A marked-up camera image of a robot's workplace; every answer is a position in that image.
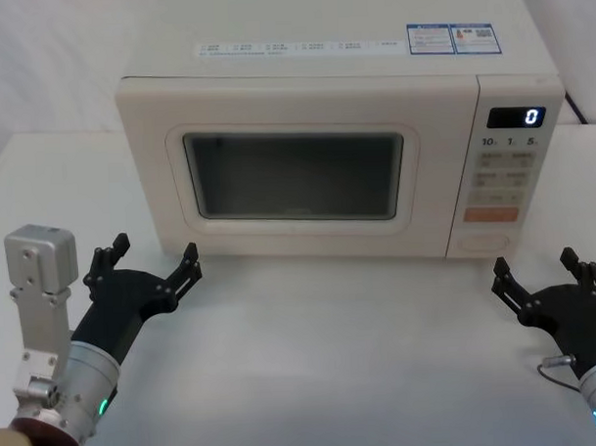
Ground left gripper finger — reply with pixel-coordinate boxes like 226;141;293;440
81;232;133;304
154;241;205;311

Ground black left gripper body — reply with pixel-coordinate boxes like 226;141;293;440
68;266;181;370

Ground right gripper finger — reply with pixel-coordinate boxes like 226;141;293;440
559;245;596;304
490;254;541;321

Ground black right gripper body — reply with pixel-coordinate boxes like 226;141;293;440
517;279;596;380

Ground white table cloth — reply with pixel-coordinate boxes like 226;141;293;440
0;112;596;446

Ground cream microwave oven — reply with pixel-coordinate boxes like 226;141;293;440
112;0;573;273

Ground white curtain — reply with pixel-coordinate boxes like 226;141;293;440
0;0;596;147

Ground thin cable with silver plug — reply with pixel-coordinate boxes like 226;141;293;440
536;353;582;395

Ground black power cable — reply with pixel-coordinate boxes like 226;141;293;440
564;89;588;125

